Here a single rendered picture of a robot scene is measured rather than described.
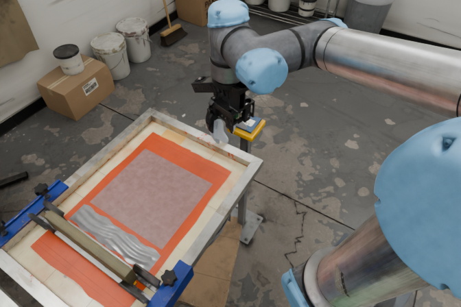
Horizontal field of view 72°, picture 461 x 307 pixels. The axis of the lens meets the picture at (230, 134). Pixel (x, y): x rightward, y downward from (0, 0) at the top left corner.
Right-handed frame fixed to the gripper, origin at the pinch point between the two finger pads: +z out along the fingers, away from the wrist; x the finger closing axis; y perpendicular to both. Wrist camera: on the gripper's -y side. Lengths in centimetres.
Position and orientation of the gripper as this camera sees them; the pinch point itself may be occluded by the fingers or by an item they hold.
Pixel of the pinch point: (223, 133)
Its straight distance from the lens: 83.9
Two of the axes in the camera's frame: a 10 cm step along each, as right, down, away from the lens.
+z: 0.0, 6.8, 7.4
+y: 6.9, 5.3, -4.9
